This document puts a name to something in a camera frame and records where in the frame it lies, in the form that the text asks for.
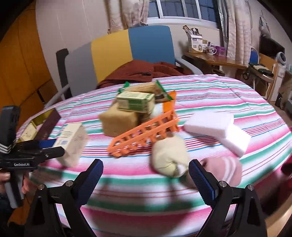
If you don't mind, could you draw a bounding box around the window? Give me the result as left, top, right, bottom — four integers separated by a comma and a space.
147, 0, 219, 29

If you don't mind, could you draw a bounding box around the black rolled mat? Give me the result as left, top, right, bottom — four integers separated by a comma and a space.
56, 48, 69, 87

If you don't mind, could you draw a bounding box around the beige carton with drawing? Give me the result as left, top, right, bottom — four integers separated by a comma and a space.
53, 123, 89, 168

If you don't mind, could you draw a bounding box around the white mug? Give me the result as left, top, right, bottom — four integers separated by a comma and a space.
205, 46, 217, 55

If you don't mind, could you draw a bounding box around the small green box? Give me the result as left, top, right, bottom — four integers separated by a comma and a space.
116, 91, 155, 114

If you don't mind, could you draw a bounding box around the floral curtain left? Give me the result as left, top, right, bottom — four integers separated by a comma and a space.
107, 0, 149, 34

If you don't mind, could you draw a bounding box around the small white fan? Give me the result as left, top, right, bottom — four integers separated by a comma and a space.
276, 52, 287, 66

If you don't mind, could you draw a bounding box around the cracker pack flat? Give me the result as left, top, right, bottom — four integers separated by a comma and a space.
118, 80, 174, 103

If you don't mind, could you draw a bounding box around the grey yellow blue chair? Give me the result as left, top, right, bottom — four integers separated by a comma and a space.
45, 25, 202, 108

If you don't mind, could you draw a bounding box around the purple box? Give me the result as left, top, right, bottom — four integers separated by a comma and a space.
215, 46, 227, 57

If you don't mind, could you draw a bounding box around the gold metal tin box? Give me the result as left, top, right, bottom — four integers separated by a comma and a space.
17, 108, 61, 143

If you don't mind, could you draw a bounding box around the pink striped sock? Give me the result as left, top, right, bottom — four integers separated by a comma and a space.
200, 157, 243, 187

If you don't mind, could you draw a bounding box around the white box with items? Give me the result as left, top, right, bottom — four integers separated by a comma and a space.
183, 25, 203, 53

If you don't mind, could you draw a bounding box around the white foam block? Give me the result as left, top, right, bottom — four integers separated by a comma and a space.
217, 124, 251, 158
184, 112, 234, 138

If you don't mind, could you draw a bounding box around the striped tablecloth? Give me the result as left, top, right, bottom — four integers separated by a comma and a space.
30, 75, 291, 236

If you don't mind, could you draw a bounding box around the tan sponge block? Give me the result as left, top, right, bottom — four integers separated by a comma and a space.
99, 103, 139, 137

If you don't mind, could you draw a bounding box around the wooden wardrobe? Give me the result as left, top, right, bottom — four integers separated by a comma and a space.
1, 1, 57, 125

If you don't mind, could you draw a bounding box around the orange plastic rack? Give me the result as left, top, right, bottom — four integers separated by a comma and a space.
107, 91, 179, 158

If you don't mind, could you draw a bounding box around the dark red jacket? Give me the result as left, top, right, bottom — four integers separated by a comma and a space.
97, 60, 193, 89

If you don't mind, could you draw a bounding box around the wooden side desk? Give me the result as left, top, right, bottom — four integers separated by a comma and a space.
182, 52, 247, 74

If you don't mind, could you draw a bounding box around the person left hand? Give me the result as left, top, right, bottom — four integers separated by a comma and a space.
0, 171, 34, 197

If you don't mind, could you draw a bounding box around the curtain right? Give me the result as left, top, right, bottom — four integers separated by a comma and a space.
217, 0, 251, 66

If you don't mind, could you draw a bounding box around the cream sock ball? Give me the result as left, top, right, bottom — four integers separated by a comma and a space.
150, 133, 190, 178

